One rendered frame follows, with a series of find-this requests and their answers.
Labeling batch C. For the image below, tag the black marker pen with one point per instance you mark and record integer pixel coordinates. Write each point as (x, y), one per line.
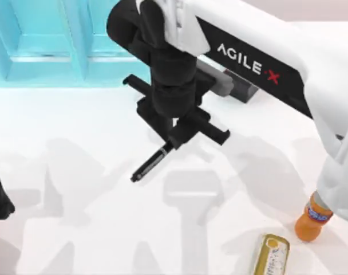
(151, 163)

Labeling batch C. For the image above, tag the pale grey rounded box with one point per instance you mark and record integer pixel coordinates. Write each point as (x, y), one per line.
(223, 81)

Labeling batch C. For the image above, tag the light blue rack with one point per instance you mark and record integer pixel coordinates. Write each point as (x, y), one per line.
(48, 43)

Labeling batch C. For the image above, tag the yellow and green box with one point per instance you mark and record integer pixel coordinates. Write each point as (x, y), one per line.
(269, 256)

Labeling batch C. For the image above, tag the orange bottle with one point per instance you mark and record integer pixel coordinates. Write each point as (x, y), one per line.
(310, 222)

